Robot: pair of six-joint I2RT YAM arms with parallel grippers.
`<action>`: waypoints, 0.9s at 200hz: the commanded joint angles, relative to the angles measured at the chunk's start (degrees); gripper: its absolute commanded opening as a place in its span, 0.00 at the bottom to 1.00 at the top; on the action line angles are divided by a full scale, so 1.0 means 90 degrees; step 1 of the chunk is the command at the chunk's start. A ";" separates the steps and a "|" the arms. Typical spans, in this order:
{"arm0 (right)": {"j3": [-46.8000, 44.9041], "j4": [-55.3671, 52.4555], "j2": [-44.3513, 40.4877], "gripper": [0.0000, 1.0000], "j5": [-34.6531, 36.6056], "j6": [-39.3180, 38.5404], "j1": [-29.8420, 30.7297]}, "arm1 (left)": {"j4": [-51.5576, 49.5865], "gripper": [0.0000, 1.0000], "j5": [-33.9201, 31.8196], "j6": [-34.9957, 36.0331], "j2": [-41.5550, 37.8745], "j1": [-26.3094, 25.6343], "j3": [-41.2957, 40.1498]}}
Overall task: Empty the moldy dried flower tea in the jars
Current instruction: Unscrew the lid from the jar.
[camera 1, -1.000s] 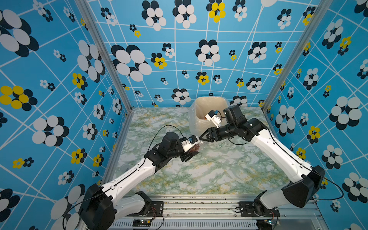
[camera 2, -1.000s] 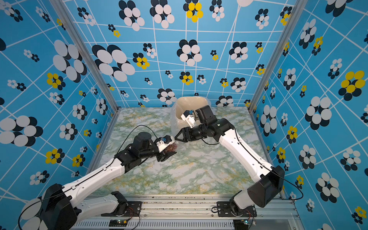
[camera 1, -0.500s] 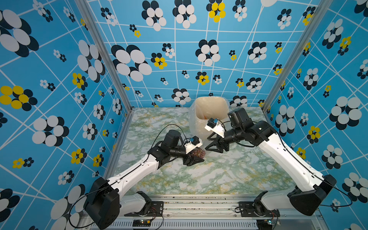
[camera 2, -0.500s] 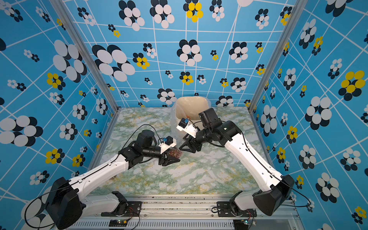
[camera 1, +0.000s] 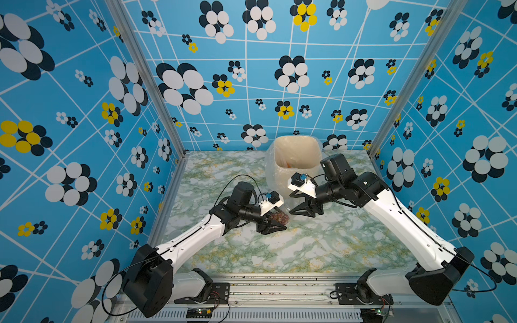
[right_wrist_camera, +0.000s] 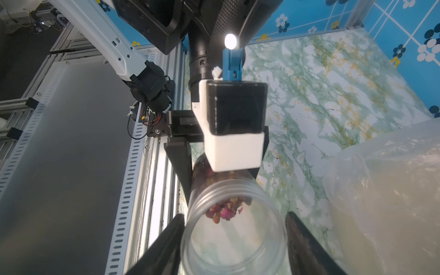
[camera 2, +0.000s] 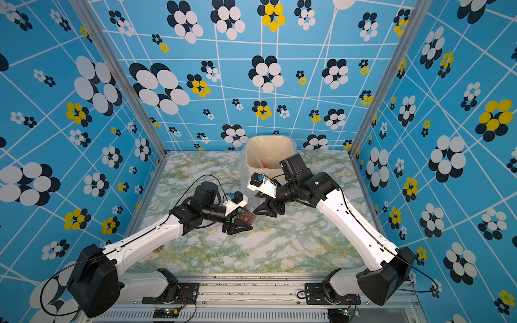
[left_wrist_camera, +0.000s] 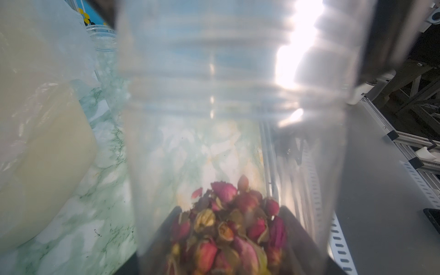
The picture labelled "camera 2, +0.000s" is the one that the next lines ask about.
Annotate clear jar with dried flowers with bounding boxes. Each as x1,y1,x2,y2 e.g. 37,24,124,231
236,211,257,226

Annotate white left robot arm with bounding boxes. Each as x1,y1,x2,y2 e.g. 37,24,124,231
67,182,252,318

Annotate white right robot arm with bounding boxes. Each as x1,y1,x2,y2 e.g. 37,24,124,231
247,153,414,306

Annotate clear plastic bin liner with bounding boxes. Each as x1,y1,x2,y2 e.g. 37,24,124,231
239,136,304,199

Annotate cream plastic trash bin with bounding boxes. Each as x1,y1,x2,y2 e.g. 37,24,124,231
246,135,295,191

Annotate left green circuit board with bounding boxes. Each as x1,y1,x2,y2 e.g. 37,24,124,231
153,308,181,320

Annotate green circuit board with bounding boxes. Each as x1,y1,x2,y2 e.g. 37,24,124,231
153,308,181,320
328,309,355,323

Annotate right green circuit board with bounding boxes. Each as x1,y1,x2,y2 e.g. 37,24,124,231
328,309,355,323

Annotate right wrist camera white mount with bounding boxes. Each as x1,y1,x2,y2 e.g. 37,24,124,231
246,172,280,198

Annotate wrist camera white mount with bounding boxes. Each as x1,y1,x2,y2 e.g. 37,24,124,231
246,172,280,198
223,191,248,216

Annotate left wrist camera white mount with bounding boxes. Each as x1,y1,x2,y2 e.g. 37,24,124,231
223,191,248,216

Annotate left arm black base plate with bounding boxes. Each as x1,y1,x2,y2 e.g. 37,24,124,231
141,282,200,305

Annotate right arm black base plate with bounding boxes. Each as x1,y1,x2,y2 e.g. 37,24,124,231
296,283,362,306

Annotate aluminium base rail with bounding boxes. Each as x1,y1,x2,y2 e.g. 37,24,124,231
76,273,427,322

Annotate aluminium frame post right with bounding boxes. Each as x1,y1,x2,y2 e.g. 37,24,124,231
350,0,432,158

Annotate aluminium frame post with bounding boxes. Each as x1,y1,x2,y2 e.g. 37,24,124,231
350,0,432,158
71,1,167,158

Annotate aluminium frame post left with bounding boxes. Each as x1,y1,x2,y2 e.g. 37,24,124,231
71,1,167,158

